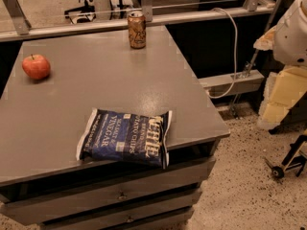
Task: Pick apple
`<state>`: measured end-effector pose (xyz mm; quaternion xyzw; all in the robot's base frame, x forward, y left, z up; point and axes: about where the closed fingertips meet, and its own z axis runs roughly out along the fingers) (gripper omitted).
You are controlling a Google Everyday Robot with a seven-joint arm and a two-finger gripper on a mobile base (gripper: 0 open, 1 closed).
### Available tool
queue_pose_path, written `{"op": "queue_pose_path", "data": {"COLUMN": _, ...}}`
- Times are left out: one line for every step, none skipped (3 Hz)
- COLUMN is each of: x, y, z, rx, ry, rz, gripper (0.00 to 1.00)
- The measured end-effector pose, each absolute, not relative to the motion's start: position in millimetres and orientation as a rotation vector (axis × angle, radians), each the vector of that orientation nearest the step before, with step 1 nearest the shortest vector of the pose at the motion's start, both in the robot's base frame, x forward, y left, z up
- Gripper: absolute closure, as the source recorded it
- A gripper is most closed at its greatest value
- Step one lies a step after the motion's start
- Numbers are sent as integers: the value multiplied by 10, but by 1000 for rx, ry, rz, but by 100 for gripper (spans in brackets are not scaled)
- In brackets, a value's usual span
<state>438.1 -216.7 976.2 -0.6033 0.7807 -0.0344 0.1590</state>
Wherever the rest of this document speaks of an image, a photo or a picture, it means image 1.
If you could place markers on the gold soda can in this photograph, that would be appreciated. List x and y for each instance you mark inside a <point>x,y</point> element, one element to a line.
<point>137,29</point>

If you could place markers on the metal rail frame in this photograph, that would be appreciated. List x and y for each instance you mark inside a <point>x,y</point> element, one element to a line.
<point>20,19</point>

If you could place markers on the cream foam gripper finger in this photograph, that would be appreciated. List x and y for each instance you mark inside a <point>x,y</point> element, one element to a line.
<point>282,92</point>
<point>265,42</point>

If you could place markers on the black office chair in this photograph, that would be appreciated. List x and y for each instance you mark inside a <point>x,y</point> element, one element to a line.
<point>86,13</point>

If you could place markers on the red apple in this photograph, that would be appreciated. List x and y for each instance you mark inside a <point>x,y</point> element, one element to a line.
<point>37,67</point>

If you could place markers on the blue potato chips bag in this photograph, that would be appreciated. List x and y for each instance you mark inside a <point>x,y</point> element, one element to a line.
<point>116,136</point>

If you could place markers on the grey drawer cabinet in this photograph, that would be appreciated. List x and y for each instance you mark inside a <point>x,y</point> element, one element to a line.
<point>42,122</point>

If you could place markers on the black wheeled cart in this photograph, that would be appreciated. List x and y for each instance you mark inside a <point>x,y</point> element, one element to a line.
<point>295,158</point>

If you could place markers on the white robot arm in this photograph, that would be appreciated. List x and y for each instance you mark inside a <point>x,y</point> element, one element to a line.
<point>288,42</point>

